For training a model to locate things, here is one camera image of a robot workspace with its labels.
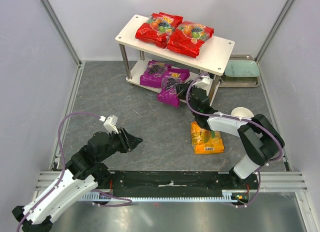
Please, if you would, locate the metal tray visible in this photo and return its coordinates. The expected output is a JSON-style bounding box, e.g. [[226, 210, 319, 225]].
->
[[219, 55, 260, 88]]

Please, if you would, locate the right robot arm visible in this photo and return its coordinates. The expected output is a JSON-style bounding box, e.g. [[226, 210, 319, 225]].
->
[[175, 82, 285, 180]]

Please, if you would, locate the white two-tier wooden shelf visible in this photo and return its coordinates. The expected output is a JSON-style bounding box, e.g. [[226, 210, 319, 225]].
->
[[115, 15, 235, 104]]

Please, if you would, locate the white slotted cable duct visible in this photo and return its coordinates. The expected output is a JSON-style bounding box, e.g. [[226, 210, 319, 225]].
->
[[79, 186, 249, 203]]

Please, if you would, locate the white and red bowl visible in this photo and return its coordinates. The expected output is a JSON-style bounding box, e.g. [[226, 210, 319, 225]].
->
[[231, 107, 254, 118]]

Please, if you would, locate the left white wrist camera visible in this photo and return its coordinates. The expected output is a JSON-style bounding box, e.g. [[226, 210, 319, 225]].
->
[[99, 115, 119, 134]]

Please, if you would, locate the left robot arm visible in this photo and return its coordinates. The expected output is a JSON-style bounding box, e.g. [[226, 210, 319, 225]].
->
[[12, 128, 143, 231]]

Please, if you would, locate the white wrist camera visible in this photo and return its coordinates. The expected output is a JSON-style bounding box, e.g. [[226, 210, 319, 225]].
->
[[99, 115, 119, 134], [193, 75, 211, 89]]

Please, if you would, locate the orange mango candy bag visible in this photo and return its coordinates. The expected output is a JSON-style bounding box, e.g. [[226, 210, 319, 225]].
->
[[190, 121, 225, 154]]

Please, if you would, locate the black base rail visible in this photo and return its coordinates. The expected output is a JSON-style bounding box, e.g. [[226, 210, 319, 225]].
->
[[98, 170, 258, 191]]

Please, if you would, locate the purple grape candy bag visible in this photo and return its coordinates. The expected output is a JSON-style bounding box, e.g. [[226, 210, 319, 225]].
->
[[140, 60, 172, 88], [157, 68, 190, 107]]

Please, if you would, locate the red fruit candy bag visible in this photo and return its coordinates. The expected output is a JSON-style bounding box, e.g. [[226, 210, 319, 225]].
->
[[135, 12, 183, 49], [166, 21, 214, 58]]

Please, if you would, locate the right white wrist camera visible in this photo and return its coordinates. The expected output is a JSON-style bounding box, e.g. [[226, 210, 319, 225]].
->
[[193, 75, 211, 89]]

